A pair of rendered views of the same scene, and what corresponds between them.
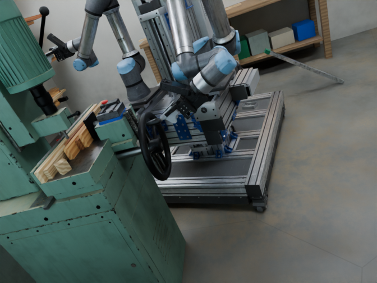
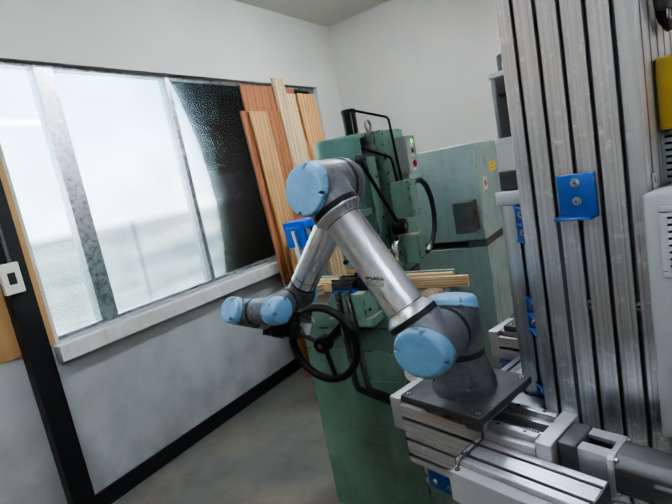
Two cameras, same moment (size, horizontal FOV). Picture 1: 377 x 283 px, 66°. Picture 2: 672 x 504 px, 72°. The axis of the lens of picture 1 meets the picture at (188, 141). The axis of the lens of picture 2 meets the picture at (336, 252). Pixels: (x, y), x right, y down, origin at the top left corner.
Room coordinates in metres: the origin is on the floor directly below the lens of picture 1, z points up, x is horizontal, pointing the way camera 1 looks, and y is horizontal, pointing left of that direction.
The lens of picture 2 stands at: (1.65, -1.31, 1.36)
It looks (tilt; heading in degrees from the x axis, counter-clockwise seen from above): 9 degrees down; 108
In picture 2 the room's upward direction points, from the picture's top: 11 degrees counter-clockwise
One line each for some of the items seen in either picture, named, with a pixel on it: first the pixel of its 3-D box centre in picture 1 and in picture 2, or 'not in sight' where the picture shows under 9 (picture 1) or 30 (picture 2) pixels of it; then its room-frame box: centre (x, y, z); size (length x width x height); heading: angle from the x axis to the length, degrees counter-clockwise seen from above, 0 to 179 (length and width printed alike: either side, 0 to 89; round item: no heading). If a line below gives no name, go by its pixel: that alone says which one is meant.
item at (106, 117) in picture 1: (111, 109); (353, 281); (1.19, 0.25, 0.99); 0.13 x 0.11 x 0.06; 165
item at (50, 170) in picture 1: (82, 131); (387, 283); (1.27, 0.43, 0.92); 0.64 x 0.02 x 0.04; 165
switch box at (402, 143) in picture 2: not in sight; (406, 155); (1.38, 0.73, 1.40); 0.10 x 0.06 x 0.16; 75
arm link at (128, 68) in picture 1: (129, 71); not in sight; (1.83, 0.18, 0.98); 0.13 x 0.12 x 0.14; 162
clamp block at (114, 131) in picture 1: (118, 125); (356, 300); (1.18, 0.25, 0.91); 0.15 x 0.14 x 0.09; 165
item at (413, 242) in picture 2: not in sight; (412, 247); (1.36, 0.60, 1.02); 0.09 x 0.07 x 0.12; 165
